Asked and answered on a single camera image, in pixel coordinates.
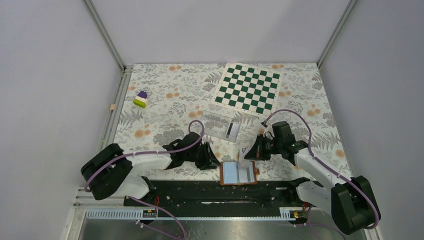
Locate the brown leather card holder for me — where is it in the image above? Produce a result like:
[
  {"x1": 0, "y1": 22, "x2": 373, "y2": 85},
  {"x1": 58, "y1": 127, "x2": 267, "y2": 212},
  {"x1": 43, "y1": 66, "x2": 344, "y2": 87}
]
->
[{"x1": 219, "y1": 160, "x2": 260, "y2": 186}]

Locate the green white checkerboard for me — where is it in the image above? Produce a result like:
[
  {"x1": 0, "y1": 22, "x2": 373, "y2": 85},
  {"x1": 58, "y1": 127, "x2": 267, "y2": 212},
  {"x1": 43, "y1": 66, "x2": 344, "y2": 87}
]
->
[{"x1": 211, "y1": 63, "x2": 283, "y2": 118}]

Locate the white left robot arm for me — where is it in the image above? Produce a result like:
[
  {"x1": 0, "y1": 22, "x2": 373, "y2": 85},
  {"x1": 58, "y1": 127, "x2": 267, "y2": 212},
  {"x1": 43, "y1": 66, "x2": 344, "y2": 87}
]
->
[{"x1": 80, "y1": 132, "x2": 221, "y2": 206}]

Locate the purple white green block stack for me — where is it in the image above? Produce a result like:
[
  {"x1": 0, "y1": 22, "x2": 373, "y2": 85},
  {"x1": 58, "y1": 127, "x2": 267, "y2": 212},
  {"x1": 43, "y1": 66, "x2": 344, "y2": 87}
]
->
[{"x1": 133, "y1": 91, "x2": 148, "y2": 108}]

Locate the clear plastic card box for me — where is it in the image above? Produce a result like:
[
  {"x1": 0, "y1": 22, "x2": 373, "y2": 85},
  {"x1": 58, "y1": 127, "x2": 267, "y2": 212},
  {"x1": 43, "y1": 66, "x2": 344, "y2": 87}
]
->
[{"x1": 200, "y1": 111, "x2": 241, "y2": 143}]

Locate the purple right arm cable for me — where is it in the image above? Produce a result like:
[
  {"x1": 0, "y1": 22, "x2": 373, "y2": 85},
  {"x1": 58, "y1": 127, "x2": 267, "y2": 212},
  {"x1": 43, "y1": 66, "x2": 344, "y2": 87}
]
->
[{"x1": 261, "y1": 109, "x2": 381, "y2": 239}]

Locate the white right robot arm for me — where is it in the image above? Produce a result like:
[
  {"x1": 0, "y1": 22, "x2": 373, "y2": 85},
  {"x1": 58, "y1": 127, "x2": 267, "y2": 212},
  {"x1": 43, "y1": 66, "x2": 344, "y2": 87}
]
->
[{"x1": 241, "y1": 121, "x2": 381, "y2": 235}]

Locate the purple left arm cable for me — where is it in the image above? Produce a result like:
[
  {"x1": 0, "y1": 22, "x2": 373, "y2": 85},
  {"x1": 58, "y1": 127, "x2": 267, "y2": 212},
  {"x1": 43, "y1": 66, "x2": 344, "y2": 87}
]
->
[{"x1": 83, "y1": 119, "x2": 206, "y2": 239}]

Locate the silver VIP credit card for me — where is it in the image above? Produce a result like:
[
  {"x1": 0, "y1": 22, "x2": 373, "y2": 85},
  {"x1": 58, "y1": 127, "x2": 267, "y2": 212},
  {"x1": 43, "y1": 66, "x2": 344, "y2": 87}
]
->
[{"x1": 238, "y1": 168, "x2": 255, "y2": 184}]

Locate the white slotted cable duct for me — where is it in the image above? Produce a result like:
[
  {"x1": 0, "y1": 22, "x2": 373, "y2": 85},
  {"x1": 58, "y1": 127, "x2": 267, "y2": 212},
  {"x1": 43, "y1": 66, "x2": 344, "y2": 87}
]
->
[{"x1": 85, "y1": 205, "x2": 306, "y2": 221}]

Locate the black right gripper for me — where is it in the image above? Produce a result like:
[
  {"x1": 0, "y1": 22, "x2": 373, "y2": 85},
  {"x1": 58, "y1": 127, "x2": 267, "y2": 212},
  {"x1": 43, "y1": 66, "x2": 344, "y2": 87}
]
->
[{"x1": 244, "y1": 134, "x2": 283, "y2": 161}]

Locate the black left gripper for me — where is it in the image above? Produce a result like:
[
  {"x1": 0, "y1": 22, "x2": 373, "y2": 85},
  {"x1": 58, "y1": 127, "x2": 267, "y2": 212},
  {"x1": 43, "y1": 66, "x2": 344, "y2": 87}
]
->
[{"x1": 185, "y1": 141, "x2": 221, "y2": 170}]

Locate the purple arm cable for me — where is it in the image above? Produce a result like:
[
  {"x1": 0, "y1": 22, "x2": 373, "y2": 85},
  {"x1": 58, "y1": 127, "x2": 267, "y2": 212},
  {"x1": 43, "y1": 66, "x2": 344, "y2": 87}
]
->
[
  {"x1": 83, "y1": 119, "x2": 206, "y2": 239},
  {"x1": 261, "y1": 109, "x2": 381, "y2": 239}
]

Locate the floral patterned table mat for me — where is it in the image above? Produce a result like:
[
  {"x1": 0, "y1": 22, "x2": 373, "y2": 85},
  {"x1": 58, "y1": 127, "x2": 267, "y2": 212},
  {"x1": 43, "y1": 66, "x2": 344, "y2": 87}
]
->
[{"x1": 114, "y1": 63, "x2": 351, "y2": 176}]

